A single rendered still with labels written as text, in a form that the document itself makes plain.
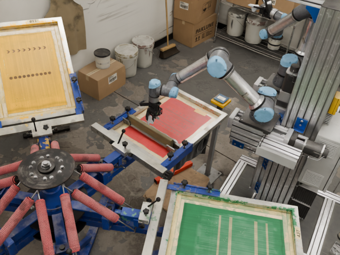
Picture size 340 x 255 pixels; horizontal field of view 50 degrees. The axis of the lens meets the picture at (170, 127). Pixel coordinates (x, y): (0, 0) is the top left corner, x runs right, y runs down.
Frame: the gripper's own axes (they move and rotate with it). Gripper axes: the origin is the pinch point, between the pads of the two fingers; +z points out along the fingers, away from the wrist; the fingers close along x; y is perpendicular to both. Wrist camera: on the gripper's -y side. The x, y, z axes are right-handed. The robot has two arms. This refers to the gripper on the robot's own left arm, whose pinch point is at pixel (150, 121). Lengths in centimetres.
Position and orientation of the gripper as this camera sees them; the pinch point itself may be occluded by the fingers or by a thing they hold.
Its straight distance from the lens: 260.1
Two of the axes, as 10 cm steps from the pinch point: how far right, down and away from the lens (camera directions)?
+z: -0.7, 7.5, 6.6
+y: 7.8, 4.5, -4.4
